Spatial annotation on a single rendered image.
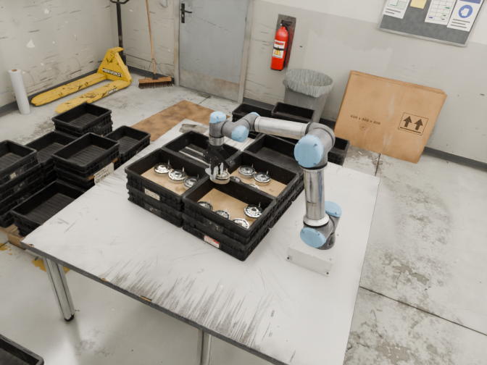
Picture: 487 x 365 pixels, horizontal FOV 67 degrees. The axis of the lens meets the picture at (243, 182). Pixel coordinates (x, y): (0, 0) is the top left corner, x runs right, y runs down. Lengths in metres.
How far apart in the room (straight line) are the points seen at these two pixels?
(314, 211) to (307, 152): 0.30
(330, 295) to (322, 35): 3.38
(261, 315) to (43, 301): 1.53
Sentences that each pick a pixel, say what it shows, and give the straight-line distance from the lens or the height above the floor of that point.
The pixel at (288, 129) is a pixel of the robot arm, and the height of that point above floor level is 1.36.
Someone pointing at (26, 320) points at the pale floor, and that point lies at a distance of 2.70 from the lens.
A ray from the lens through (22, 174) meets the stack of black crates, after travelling 2.99.
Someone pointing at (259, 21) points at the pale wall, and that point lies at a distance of 4.83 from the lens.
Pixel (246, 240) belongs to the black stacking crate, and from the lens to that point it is 1.78.
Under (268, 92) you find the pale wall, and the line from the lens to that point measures 5.00.
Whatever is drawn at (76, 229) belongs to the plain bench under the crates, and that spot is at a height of 0.70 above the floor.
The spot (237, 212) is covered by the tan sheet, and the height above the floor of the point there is 0.83.
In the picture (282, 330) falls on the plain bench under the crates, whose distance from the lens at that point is 1.69.
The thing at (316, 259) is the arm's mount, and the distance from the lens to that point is 1.87.
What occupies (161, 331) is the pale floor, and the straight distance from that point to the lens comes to 2.47.
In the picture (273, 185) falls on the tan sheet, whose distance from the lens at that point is 2.18.
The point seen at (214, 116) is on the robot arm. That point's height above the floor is 1.34.
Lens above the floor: 2.11
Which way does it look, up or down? 36 degrees down
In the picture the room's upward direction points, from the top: 8 degrees clockwise
